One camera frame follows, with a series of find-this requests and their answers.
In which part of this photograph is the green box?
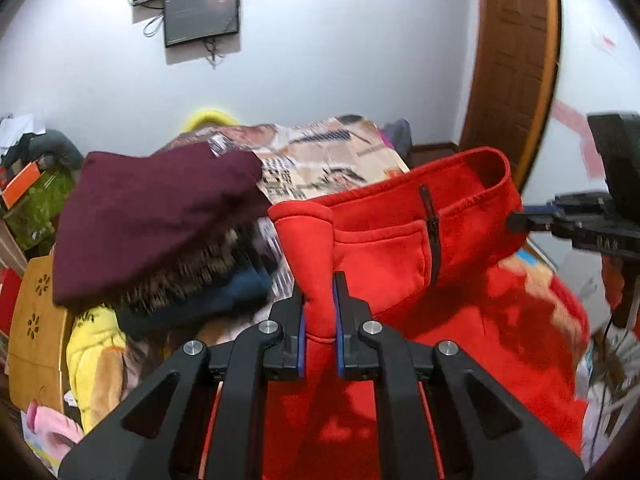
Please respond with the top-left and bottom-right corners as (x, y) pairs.
(3, 168), (75, 250)

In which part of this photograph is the wall mounted monitor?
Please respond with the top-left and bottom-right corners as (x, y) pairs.
(164, 0), (240, 48)

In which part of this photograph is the red fleece jacket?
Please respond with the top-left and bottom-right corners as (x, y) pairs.
(262, 148), (588, 479)

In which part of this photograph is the maroon folded garment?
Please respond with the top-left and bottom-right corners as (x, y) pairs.
(52, 142), (270, 311)

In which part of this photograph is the newspaper print blanket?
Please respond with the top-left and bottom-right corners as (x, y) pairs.
(154, 114), (411, 302)

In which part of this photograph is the navy folded garment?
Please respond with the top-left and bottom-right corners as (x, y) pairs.
(116, 266), (271, 340)

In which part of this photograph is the brown wooden door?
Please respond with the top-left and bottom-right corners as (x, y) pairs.
(460, 0), (561, 190)

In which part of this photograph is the brown patterned folded garment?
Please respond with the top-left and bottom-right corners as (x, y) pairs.
(107, 223), (262, 314)

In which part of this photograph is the pink cloth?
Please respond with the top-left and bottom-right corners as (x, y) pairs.
(26, 401), (85, 462)

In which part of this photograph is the yellow garment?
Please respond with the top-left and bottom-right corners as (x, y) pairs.
(66, 307), (126, 434)

